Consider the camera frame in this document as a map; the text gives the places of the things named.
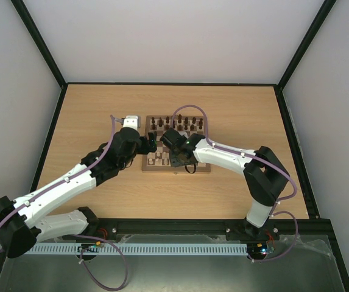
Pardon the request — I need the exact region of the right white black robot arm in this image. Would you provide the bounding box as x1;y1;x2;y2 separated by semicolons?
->
160;128;292;238

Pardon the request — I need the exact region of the light blue slotted cable duct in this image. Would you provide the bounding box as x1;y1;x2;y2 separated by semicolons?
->
26;243;248;256

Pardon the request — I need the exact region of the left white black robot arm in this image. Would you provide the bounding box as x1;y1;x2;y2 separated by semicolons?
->
0;127;157;259

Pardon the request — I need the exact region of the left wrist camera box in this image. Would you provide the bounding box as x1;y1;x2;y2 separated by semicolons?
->
122;115;141;130

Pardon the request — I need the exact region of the black enclosure frame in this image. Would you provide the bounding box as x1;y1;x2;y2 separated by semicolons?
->
0;0;349;292

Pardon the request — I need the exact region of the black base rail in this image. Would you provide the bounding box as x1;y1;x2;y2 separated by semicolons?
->
94;217;254;237

